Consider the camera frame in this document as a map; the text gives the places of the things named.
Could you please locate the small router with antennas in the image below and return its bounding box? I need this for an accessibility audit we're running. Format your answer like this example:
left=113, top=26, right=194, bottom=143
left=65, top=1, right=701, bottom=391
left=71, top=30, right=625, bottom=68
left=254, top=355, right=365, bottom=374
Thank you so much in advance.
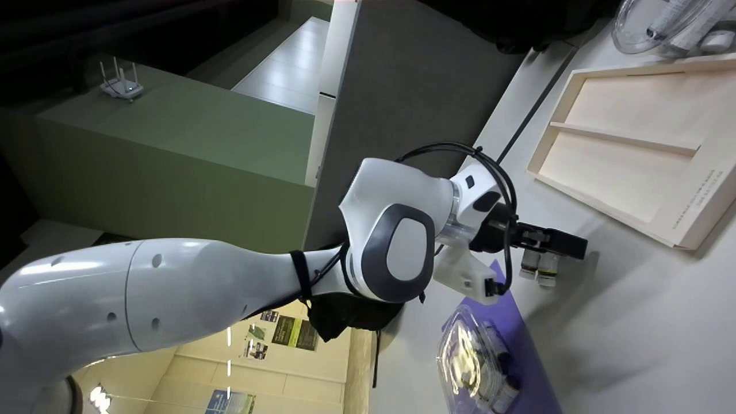
left=95, top=52, right=148, bottom=100

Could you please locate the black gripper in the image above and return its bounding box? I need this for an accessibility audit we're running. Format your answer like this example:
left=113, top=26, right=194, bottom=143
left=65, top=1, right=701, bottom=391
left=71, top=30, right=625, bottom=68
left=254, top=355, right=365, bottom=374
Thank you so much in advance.
left=467, top=204, right=592, bottom=261

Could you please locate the black robot wrist cable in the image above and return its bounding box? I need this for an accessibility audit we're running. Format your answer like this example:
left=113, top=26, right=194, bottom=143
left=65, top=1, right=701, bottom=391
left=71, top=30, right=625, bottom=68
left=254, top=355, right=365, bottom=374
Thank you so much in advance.
left=394, top=139, right=521, bottom=300

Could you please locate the light wooden two-compartment tray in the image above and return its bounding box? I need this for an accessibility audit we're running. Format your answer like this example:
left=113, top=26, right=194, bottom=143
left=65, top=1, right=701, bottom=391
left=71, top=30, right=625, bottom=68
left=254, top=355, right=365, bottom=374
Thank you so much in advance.
left=526, top=52, right=736, bottom=253

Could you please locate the black strap on arm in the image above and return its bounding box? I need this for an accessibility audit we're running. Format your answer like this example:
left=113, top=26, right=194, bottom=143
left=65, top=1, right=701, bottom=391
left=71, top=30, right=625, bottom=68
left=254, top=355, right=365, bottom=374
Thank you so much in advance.
left=288, top=248, right=316, bottom=307

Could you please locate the green cabinet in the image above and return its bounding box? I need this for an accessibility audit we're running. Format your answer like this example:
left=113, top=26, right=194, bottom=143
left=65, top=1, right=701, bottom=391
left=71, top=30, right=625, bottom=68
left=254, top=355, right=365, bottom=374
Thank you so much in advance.
left=32, top=65, right=320, bottom=254

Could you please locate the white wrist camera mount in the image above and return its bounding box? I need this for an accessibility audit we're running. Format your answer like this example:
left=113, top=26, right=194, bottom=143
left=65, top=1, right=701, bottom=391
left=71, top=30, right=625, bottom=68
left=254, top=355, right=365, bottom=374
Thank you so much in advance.
left=437, top=241, right=496, bottom=299

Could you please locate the clear plastic vial container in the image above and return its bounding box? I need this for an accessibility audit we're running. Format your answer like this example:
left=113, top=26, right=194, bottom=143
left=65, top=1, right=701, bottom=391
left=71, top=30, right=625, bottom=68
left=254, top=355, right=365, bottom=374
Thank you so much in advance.
left=434, top=310, right=525, bottom=414

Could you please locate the grey desk partition panel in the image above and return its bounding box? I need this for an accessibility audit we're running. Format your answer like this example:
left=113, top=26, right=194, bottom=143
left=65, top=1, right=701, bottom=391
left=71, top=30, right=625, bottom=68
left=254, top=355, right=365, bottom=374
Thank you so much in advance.
left=307, top=0, right=584, bottom=248

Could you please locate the purple mat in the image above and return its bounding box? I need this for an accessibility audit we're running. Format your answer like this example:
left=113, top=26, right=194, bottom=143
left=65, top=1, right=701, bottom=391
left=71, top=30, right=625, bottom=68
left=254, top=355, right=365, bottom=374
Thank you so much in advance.
left=446, top=260, right=567, bottom=414

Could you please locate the crumpled clear plastic tub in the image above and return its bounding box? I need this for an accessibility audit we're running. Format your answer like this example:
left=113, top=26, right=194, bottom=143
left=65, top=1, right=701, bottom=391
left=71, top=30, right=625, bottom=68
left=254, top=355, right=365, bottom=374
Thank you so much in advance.
left=609, top=0, right=736, bottom=61

